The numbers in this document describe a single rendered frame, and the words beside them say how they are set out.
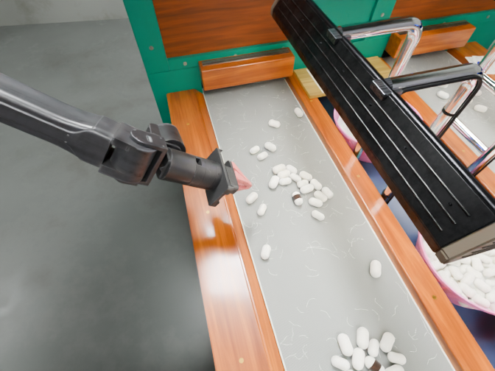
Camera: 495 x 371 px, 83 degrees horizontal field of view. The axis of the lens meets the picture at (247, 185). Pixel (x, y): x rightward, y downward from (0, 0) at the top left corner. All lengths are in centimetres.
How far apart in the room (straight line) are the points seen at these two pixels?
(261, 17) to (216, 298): 78
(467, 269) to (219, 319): 55
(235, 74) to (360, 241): 61
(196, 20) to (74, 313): 130
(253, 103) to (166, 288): 93
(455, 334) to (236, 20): 92
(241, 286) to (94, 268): 110
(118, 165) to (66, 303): 120
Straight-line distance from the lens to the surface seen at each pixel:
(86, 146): 46
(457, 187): 38
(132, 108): 226
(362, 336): 64
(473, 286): 81
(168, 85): 100
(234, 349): 59
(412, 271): 71
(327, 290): 66
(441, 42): 131
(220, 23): 94
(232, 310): 60
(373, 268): 68
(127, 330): 146
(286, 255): 66
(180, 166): 48
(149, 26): 91
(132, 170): 46
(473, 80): 56
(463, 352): 71
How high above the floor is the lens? 135
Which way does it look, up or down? 55 degrees down
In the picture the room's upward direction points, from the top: straight up
